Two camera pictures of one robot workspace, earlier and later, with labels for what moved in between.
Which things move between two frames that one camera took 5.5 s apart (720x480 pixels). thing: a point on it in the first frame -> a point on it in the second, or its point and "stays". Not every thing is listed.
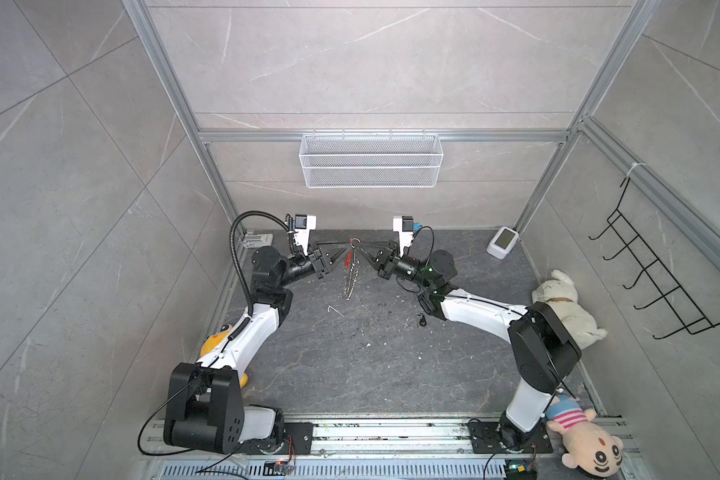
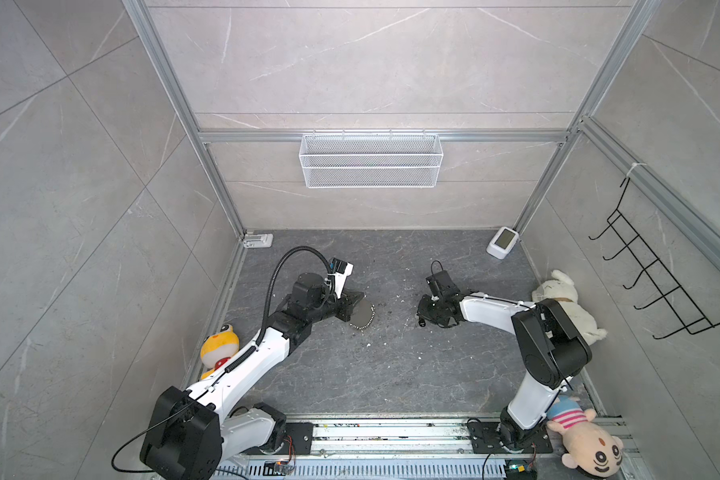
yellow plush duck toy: (213, 340) stays
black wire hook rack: (684, 307) stays
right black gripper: (387, 267) -> (422, 310)
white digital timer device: (502, 242) stays
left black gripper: (317, 260) -> (347, 302)
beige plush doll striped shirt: (588, 447) stays
